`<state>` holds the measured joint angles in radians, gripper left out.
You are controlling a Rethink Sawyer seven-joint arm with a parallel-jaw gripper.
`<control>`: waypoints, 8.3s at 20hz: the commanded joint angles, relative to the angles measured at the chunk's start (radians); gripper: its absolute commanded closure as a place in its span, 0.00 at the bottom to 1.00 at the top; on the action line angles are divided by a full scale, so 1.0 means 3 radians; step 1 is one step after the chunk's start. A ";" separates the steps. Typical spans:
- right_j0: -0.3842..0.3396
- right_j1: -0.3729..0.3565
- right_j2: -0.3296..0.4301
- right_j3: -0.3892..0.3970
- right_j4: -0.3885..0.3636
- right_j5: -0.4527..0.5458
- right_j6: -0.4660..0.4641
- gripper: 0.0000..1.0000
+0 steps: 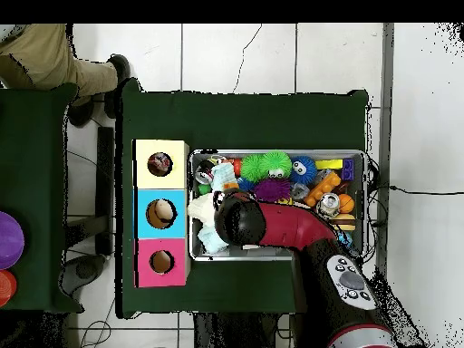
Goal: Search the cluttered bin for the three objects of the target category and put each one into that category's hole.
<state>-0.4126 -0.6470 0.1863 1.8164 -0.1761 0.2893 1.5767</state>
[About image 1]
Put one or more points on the silver mesh bin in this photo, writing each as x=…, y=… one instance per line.
x=357, y=174

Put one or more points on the purple bowl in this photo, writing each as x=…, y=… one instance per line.
x=9, y=239

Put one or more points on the black stand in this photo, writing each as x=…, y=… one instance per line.
x=106, y=181

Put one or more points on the cream knitted cloth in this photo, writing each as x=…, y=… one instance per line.
x=201, y=208

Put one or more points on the light blue knitted cloth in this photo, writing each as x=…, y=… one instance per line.
x=223, y=174

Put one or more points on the long orange building block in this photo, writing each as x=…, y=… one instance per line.
x=323, y=186

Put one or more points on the orange ribbed disc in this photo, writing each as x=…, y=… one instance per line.
x=6, y=288

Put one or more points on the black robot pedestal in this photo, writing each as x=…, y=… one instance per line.
x=235, y=333

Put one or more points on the white cloth with coloured dots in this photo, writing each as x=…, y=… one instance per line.
x=159, y=164

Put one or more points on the person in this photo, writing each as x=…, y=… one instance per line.
x=54, y=58

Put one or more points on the silver drink can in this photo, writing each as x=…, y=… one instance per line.
x=328, y=203

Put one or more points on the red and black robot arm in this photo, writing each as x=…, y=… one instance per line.
x=290, y=224

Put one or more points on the wooden box with three holes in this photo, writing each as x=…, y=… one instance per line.
x=177, y=253

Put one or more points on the large green spiky ball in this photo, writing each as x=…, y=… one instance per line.
x=278, y=163

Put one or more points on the blue spiky ball with eyes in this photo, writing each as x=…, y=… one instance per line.
x=304, y=170

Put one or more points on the orange plastic building block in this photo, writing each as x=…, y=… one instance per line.
x=231, y=186

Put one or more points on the dark green table cloth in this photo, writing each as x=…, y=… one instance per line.
x=235, y=119
x=29, y=163

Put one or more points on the purple spiky toy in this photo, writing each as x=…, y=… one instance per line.
x=272, y=189

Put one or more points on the orange toy basketball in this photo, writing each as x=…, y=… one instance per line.
x=347, y=203

